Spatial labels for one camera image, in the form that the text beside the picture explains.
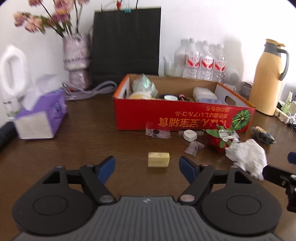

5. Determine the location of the yellow soap bar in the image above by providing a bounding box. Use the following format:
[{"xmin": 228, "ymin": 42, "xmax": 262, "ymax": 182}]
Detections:
[{"xmin": 147, "ymin": 152, "xmax": 170, "ymax": 168}]

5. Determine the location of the purple cable bundle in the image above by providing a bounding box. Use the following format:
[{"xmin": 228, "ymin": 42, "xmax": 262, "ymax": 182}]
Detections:
[{"xmin": 62, "ymin": 81, "xmax": 118, "ymax": 102}]

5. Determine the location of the crumpled white paper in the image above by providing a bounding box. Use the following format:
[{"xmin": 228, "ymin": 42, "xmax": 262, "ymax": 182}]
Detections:
[{"xmin": 225, "ymin": 139, "xmax": 267, "ymax": 180}]

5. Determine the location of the black paper shopping bag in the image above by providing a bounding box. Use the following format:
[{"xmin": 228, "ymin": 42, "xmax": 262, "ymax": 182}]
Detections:
[{"xmin": 90, "ymin": 8, "xmax": 161, "ymax": 85}]

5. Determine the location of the white plastic case in box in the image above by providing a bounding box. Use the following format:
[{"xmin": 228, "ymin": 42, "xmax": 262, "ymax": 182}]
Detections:
[{"xmin": 193, "ymin": 87, "xmax": 217, "ymax": 102}]

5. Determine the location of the red strawberry shaped package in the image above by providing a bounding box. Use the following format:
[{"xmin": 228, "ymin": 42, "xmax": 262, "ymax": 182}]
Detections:
[{"xmin": 205, "ymin": 125, "xmax": 239, "ymax": 153}]

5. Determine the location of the clear wrapper with dark candy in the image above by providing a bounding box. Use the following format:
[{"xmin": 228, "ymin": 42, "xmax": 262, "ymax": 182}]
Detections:
[{"xmin": 145, "ymin": 123, "xmax": 171, "ymax": 139}]

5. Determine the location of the yellow thermos jug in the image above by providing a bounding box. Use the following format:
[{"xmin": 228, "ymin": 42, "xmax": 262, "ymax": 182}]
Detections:
[{"xmin": 249, "ymin": 39, "xmax": 290, "ymax": 115}]

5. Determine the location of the dried pink rose bouquet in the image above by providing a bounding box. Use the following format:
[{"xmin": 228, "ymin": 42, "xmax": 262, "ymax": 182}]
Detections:
[{"xmin": 14, "ymin": 0, "xmax": 89, "ymax": 38}]

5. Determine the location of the white power strip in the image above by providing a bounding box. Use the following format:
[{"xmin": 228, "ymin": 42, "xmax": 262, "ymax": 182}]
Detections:
[{"xmin": 274, "ymin": 108, "xmax": 295, "ymax": 125}]

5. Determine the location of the small green spray bottle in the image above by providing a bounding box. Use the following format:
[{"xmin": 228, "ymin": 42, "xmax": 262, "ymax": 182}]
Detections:
[{"xmin": 281, "ymin": 91, "xmax": 293, "ymax": 115}]

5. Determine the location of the dark blue snack packet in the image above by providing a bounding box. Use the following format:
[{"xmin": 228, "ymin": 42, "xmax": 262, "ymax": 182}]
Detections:
[{"xmin": 252, "ymin": 126, "xmax": 276, "ymax": 145}]

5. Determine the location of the purple tissue box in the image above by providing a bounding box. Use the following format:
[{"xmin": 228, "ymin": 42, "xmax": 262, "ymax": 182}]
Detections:
[{"xmin": 14, "ymin": 75, "xmax": 67, "ymax": 140}]

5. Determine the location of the purple candy wrapper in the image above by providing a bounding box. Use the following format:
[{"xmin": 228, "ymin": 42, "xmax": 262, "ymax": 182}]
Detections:
[{"xmin": 185, "ymin": 141, "xmax": 205, "ymax": 156}]

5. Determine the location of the red cardboard box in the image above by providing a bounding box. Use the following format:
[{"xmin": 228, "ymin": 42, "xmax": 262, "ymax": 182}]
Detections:
[{"xmin": 113, "ymin": 74, "xmax": 255, "ymax": 132}]

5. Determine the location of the right water bottle red label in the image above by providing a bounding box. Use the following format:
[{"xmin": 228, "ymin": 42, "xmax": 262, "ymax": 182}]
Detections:
[{"xmin": 213, "ymin": 44, "xmax": 226, "ymax": 82}]

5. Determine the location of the white purple ceramic vase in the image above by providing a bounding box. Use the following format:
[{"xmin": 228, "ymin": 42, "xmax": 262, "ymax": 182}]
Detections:
[{"xmin": 63, "ymin": 34, "xmax": 91, "ymax": 90}]

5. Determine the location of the purple cloth in box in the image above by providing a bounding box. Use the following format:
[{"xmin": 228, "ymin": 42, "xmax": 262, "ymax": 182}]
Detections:
[{"xmin": 197, "ymin": 98, "xmax": 222, "ymax": 104}]

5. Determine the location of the white detergent jug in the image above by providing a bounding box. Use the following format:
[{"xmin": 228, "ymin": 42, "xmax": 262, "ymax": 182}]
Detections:
[{"xmin": 1, "ymin": 44, "xmax": 31, "ymax": 120}]

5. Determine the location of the middle water bottle red label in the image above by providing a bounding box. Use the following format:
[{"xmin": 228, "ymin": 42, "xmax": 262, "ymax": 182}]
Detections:
[{"xmin": 200, "ymin": 41, "xmax": 214, "ymax": 81}]

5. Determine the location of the white astronaut speaker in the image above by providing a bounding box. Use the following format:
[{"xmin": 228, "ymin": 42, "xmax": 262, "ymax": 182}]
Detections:
[{"xmin": 223, "ymin": 68, "xmax": 240, "ymax": 92}]

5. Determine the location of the green crumpled plastic bag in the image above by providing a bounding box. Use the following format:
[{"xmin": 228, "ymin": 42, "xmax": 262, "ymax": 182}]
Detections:
[{"xmin": 132, "ymin": 74, "xmax": 158, "ymax": 97}]

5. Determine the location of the white round cap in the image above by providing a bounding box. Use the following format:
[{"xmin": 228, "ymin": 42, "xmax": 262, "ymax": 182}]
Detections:
[{"xmin": 183, "ymin": 130, "xmax": 197, "ymax": 142}]

